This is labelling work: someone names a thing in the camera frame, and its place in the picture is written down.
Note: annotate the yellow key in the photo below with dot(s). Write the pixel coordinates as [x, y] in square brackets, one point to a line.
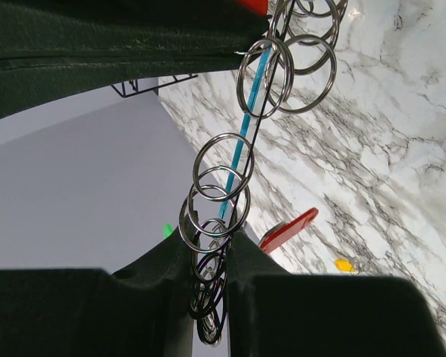
[345, 266]

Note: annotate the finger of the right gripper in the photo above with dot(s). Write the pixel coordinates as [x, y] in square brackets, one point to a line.
[121, 28]
[25, 88]

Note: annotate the black wire basket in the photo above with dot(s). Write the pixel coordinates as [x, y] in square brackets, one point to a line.
[132, 88]

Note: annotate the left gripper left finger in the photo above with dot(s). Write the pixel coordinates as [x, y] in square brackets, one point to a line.
[140, 310]

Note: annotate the blue key tag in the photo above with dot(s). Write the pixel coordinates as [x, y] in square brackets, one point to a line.
[246, 122]

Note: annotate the small red key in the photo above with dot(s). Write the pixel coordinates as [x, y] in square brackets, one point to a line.
[259, 7]

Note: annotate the green key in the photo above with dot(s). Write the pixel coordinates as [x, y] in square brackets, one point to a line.
[167, 230]

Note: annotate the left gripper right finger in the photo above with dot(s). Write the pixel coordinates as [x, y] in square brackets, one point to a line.
[275, 313]

